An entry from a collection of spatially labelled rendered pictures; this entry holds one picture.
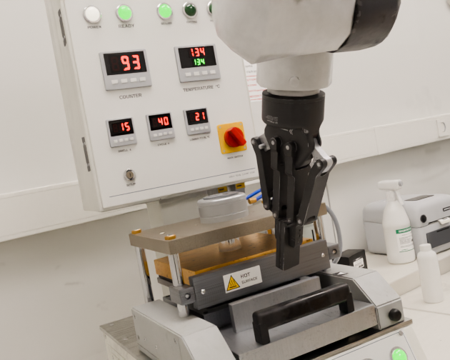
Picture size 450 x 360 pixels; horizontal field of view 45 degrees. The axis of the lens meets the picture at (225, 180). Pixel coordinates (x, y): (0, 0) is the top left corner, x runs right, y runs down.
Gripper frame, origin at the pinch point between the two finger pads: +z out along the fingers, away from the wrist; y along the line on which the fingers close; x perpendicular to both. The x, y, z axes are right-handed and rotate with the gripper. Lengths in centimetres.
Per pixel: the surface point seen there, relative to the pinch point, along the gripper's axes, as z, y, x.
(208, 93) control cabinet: -12.3, -35.3, 13.4
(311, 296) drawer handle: 6.4, 4.2, 0.3
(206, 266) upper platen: 5.6, -9.7, -6.4
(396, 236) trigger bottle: 41, -37, 82
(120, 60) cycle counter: -19.4, -39.8, -1.7
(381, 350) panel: 15.3, 10.3, 8.3
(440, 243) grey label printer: 45, -30, 96
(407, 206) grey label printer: 34, -39, 91
